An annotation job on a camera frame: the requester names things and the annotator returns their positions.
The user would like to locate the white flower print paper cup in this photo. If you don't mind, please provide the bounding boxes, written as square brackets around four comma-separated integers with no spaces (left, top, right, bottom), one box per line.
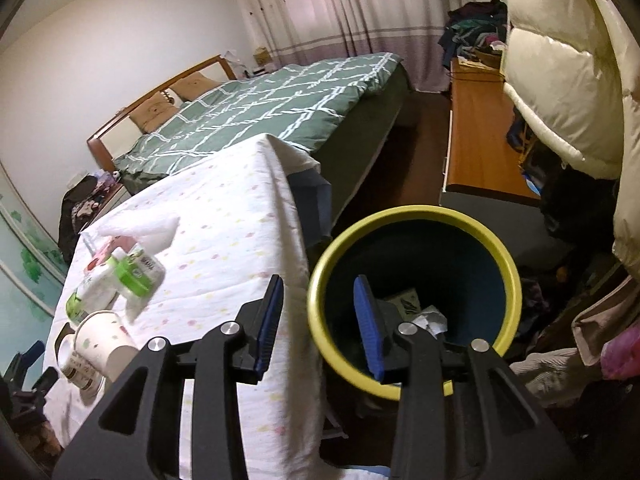
[74,310,138,383]

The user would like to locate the crumpled paper in bin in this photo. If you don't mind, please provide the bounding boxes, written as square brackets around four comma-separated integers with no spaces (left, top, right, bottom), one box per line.
[382,287,426,318]

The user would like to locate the white green drink carton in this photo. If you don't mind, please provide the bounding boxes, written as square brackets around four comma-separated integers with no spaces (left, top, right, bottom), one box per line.
[65,265,121,326]

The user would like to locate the white dotted tablecloth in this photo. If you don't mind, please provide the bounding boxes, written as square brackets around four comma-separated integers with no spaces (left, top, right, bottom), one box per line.
[42,132,333,480]

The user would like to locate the crumpled white paper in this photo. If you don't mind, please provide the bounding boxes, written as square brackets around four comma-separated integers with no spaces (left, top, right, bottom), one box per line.
[410,310,448,338]

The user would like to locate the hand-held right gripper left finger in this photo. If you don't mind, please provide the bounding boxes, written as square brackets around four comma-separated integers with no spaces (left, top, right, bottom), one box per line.
[52,274,286,480]

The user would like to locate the wooden bed headboard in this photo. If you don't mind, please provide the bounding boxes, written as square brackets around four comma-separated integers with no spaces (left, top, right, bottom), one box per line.
[86,55,238,173]

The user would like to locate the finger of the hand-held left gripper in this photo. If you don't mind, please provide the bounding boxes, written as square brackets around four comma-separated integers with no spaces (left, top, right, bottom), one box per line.
[0,340,46,386]
[30,367,60,397]

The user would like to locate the white nightstand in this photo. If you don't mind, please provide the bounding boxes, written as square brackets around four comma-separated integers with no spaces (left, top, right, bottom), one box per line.
[90,180,133,221]

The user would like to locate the yellow rimmed blue trash bin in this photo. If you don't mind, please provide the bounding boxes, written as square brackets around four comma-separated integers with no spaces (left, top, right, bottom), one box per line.
[306,205,523,401]

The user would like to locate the bed with green plaid cover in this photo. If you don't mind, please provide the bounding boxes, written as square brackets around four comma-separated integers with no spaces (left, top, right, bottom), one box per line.
[112,52,403,186]

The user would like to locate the dark clothes heap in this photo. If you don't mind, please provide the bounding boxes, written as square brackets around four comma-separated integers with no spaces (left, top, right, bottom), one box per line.
[57,175,103,261]

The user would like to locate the brown bear pillow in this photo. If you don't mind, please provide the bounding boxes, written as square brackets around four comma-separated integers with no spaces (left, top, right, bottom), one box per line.
[172,72,223,102]
[129,99,178,133]

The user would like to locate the wooden desk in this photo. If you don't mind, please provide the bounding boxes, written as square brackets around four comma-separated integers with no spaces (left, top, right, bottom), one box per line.
[440,57,543,206]

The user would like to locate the cream puffer jacket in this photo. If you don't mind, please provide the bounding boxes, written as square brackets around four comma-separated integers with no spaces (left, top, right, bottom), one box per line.
[501,0,640,281]

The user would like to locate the pile of dark clothes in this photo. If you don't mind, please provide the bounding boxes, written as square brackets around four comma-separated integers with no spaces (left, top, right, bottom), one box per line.
[437,0,511,68]

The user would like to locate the hanging dark clothes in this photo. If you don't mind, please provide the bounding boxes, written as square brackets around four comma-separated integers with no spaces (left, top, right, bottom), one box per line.
[505,105,621,261]

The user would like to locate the pink cloth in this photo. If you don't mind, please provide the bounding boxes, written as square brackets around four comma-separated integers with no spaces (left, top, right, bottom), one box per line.
[600,325,640,381]

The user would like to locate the teal leaf print wardrobe door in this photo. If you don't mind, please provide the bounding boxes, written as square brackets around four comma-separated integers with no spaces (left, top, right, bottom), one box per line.
[0,170,68,321]

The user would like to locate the white foam piece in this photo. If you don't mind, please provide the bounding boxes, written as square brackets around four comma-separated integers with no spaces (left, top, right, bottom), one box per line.
[97,210,183,256]

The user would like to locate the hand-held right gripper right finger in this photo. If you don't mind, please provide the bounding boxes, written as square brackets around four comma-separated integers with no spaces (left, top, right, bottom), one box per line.
[352,275,583,480]

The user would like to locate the beige cloth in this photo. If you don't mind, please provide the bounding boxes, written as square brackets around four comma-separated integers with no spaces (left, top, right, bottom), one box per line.
[510,280,640,408]

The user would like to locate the green clear plastic bottle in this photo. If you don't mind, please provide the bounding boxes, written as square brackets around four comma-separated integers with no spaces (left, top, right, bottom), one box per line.
[114,245,167,301]

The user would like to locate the white brown band paper cup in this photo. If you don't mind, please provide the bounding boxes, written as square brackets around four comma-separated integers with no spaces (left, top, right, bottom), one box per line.
[56,335,103,392]

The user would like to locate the dark green bed base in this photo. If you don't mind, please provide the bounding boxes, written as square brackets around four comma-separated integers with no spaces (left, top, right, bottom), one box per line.
[310,62,416,226]

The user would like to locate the pink purple curtain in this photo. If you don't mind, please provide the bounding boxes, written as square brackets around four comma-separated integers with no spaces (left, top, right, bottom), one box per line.
[220,0,508,93]

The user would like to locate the pink strawberry milk carton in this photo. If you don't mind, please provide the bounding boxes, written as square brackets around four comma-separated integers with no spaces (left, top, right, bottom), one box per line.
[82,237,138,276]

